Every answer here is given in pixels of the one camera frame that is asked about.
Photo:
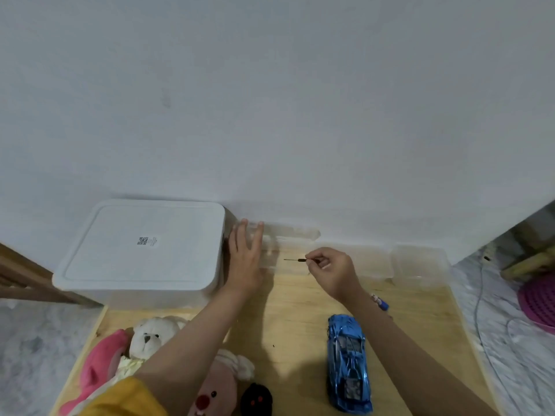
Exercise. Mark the white teddy bear plush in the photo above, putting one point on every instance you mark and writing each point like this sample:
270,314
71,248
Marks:
149,340

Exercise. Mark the clear plastic organizer box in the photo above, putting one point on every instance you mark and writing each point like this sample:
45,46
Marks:
286,238

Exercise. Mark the wooden stool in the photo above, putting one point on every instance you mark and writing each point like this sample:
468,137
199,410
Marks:
531,255

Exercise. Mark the yellow sleeve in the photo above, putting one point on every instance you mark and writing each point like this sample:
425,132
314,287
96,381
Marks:
125,398

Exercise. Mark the black plush ball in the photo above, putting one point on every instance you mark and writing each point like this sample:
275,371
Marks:
256,400

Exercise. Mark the pink plush toy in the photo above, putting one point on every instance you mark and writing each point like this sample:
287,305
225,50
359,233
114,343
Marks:
100,368

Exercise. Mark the person's right forearm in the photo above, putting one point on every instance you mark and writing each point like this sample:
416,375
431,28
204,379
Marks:
403,355

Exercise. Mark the person's left forearm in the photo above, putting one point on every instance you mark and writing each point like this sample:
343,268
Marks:
195,342

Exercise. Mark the brown wooden frame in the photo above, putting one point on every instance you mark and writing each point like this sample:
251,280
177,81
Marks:
30,277

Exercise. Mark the person's right fingers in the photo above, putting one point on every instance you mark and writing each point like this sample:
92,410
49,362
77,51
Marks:
323,257

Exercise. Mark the blue toy car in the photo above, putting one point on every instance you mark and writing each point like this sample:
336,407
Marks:
347,363

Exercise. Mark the person's left hand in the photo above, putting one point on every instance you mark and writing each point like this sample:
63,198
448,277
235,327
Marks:
245,268

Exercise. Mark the beige red-nosed plush toy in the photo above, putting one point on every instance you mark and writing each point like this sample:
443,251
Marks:
219,385

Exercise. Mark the person's left fingers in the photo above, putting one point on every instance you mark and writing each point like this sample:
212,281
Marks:
243,236

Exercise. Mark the small thin screwdriver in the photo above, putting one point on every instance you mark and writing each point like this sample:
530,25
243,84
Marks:
297,259

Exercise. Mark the white lidded storage box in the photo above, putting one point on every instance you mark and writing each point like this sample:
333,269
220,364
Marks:
143,251

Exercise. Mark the clear square plastic container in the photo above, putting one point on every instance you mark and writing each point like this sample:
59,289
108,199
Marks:
419,266

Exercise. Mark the pink woven basket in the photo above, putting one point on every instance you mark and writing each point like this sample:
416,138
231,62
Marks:
540,301

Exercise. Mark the person's right hand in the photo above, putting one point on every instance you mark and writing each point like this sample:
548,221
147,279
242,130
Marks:
336,275

